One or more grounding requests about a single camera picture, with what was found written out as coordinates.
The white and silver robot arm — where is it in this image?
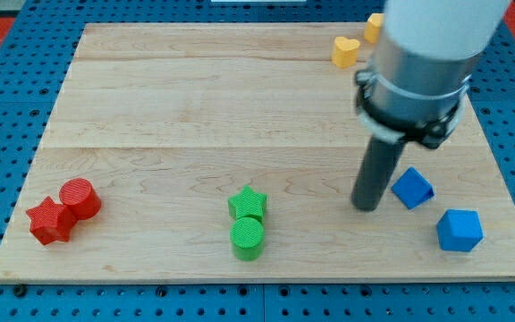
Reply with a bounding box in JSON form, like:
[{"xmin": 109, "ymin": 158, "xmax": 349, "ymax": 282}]
[{"xmin": 355, "ymin": 0, "xmax": 511, "ymax": 149}]

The green star block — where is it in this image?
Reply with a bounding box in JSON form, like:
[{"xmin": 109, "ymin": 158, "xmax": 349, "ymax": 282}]
[{"xmin": 228, "ymin": 185, "xmax": 267, "ymax": 223}]

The wooden board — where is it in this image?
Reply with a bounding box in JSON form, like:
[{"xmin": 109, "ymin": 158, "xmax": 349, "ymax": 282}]
[{"xmin": 0, "ymin": 23, "xmax": 515, "ymax": 284}]

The yellow block at board edge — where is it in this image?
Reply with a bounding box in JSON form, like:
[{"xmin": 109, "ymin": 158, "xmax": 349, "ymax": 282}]
[{"xmin": 364, "ymin": 13, "xmax": 384, "ymax": 44}]

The red star block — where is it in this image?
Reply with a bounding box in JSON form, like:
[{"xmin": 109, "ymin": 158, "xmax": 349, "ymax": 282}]
[{"xmin": 26, "ymin": 196, "xmax": 78, "ymax": 245}]

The green cylinder block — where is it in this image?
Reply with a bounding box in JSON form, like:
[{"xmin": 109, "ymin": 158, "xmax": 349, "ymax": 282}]
[{"xmin": 230, "ymin": 217, "xmax": 265, "ymax": 261}]

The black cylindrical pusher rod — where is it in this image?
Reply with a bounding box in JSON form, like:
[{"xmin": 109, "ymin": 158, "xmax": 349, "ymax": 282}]
[{"xmin": 350, "ymin": 137, "xmax": 406, "ymax": 211}]

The yellow heart block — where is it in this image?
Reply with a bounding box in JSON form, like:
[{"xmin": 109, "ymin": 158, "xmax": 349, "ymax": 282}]
[{"xmin": 332, "ymin": 36, "xmax": 360, "ymax": 69}]

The blue triangular prism block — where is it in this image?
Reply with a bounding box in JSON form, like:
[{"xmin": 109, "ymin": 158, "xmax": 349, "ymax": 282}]
[{"xmin": 392, "ymin": 167, "xmax": 435, "ymax": 209}]

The red cylinder block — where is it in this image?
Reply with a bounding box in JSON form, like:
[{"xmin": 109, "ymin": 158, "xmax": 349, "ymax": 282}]
[{"xmin": 59, "ymin": 178, "xmax": 102, "ymax": 220}]

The blue hexagonal block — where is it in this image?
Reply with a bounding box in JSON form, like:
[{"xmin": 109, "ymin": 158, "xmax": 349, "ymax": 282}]
[{"xmin": 436, "ymin": 209, "xmax": 484, "ymax": 252}]

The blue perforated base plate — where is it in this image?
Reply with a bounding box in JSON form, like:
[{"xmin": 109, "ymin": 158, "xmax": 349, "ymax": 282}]
[{"xmin": 0, "ymin": 0, "xmax": 515, "ymax": 321}]

